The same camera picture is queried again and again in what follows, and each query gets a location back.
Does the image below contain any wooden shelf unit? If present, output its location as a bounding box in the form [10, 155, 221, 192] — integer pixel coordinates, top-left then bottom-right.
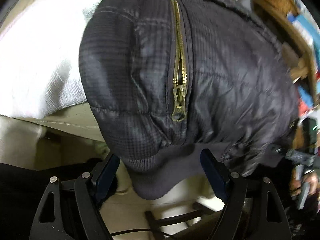
[251, 0, 319, 115]

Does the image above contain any black plaid puffer jacket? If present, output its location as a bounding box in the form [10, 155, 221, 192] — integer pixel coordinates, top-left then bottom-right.
[79, 0, 298, 200]

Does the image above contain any white pink fleece blanket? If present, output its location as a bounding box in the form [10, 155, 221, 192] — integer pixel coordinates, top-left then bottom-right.
[1, 0, 101, 119]

